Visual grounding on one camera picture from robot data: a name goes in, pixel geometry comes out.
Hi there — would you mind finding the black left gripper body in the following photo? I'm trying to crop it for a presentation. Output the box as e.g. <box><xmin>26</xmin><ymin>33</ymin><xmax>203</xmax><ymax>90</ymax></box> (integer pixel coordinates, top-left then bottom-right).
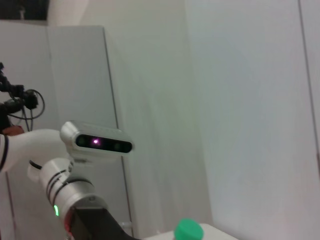
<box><xmin>66</xmin><ymin>203</ymin><xmax>141</xmax><ymax>240</ymax></box>

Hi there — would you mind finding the green-capped test tube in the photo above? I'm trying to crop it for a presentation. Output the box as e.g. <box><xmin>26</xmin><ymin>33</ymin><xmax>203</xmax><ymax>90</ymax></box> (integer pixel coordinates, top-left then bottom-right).
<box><xmin>174</xmin><ymin>217</ymin><xmax>205</xmax><ymax>240</ymax></box>

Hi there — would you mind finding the silver left wrist depth camera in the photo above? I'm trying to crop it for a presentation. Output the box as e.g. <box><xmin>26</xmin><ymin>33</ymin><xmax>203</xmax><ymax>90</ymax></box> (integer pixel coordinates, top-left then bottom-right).
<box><xmin>59</xmin><ymin>119</ymin><xmax>136</xmax><ymax>168</ymax></box>

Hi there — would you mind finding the black looped cable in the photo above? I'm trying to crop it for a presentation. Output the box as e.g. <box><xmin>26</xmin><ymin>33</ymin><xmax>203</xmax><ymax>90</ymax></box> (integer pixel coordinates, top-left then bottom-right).
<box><xmin>22</xmin><ymin>89</ymin><xmax>46</xmax><ymax>133</ymax></box>

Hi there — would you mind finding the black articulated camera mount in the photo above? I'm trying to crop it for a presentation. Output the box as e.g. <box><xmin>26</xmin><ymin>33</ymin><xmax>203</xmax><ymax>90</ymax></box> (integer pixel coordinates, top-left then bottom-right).
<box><xmin>0</xmin><ymin>62</ymin><xmax>40</xmax><ymax>132</ymax></box>

